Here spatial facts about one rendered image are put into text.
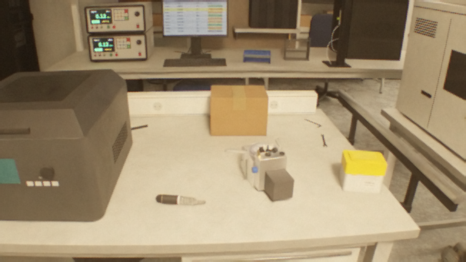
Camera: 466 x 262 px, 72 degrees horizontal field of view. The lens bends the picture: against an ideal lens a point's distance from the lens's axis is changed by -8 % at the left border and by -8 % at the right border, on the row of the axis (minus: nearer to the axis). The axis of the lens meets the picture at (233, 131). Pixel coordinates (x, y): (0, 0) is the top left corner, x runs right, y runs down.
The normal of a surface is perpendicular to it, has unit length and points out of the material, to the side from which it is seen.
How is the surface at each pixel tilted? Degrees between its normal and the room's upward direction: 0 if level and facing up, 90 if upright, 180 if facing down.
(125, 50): 90
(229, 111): 90
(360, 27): 90
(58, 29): 90
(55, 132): 51
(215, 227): 0
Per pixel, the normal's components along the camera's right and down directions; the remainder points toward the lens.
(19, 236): 0.01, -0.91
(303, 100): 0.07, 0.41
